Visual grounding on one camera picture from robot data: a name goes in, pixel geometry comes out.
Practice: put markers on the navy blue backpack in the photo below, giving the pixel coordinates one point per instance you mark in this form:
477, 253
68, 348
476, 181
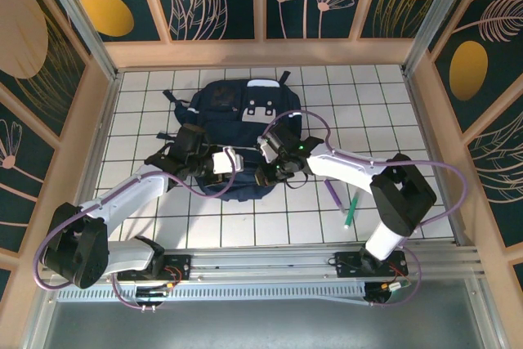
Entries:
220, 99

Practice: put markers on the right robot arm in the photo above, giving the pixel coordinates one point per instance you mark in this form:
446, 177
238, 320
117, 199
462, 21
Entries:
347, 165

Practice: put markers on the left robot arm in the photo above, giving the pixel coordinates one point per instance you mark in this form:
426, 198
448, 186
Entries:
135, 189

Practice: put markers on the purple marker pen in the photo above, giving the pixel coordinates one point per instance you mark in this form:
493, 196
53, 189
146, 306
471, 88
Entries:
334, 193

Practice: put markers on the green marker pen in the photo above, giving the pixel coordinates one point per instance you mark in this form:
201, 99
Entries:
350, 212

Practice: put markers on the grey metal sheet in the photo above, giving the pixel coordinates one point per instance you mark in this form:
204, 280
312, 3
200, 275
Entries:
261, 324

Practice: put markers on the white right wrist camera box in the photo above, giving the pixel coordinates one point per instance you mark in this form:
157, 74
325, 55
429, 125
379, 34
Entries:
267, 150

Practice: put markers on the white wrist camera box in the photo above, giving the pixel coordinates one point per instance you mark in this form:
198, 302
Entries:
224, 163
267, 150

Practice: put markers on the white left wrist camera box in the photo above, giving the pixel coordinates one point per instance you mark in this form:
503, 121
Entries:
224, 163

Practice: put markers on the aluminium mounting rail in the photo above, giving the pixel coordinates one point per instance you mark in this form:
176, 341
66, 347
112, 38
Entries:
261, 263

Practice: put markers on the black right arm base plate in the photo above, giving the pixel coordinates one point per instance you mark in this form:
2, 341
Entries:
347, 263

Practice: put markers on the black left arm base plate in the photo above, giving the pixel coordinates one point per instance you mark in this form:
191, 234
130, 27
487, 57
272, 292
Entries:
175, 265

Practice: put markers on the aluminium frame post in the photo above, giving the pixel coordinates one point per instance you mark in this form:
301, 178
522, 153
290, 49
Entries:
81, 22
433, 14

